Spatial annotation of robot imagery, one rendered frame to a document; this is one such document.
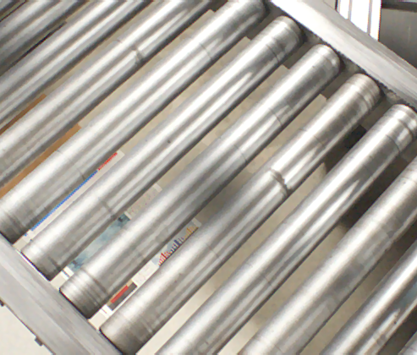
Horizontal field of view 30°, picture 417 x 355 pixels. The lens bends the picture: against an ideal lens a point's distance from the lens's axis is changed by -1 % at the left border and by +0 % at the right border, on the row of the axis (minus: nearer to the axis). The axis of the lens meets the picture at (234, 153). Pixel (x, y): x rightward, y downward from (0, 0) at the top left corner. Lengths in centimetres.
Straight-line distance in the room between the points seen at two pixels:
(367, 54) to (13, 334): 103
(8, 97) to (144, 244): 26
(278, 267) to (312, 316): 7
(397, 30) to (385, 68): 78
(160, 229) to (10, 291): 18
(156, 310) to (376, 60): 42
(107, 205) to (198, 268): 13
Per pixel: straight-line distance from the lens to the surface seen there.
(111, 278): 87
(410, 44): 176
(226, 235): 88
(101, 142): 94
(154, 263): 170
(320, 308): 86
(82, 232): 90
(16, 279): 89
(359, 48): 101
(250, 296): 86
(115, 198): 91
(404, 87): 99
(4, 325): 173
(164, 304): 86
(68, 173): 93
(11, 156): 95
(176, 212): 89
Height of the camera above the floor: 162
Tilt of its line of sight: 64 degrees down
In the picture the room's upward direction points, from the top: 2 degrees clockwise
